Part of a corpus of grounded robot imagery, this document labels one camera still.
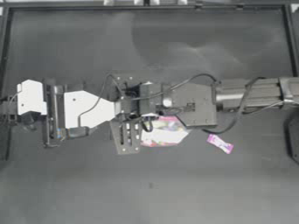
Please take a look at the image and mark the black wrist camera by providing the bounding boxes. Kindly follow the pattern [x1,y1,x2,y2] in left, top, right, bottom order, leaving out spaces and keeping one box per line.
[66,126,93,140]

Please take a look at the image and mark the purple candy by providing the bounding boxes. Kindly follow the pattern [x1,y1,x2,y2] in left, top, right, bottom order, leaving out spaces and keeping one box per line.
[206,133,235,155]

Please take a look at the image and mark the clear bag with pink zip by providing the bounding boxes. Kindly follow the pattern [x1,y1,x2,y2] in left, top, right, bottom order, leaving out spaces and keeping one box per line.
[141,115,191,148]

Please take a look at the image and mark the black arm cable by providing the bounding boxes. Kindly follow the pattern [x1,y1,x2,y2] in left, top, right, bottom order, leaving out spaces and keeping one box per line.
[201,76,287,136]

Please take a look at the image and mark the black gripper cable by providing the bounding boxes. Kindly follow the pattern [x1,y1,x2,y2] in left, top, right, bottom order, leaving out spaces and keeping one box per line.
[130,73,221,102]

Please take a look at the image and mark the black camera cable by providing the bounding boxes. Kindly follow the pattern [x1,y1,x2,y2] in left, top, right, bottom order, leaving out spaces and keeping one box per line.
[77,73,127,130]

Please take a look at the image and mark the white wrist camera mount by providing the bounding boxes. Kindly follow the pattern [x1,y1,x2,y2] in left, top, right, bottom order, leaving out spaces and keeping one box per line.
[17,79,50,116]
[63,89,118,130]

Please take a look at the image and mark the black table frame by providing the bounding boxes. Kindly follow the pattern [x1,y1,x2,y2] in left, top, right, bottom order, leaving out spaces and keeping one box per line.
[0,1,299,130]

